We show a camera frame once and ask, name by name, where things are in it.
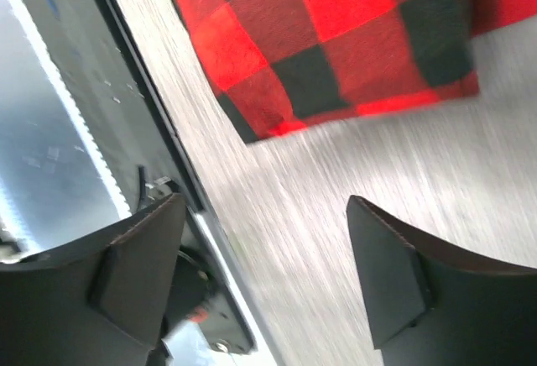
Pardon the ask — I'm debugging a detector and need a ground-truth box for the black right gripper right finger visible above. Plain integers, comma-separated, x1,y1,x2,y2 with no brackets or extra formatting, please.
347,196,536,366

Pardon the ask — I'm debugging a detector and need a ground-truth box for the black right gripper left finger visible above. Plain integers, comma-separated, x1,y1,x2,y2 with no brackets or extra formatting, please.
1,194,185,365

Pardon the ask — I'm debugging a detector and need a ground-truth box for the red black plaid shirt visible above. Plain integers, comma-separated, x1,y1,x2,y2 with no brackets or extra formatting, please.
171,0,536,144

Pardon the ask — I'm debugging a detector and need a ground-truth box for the slotted aluminium rail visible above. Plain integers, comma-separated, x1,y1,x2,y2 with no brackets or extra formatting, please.
0,0,132,254

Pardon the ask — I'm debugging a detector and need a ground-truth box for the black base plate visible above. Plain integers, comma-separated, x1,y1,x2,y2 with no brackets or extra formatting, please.
1,0,282,365

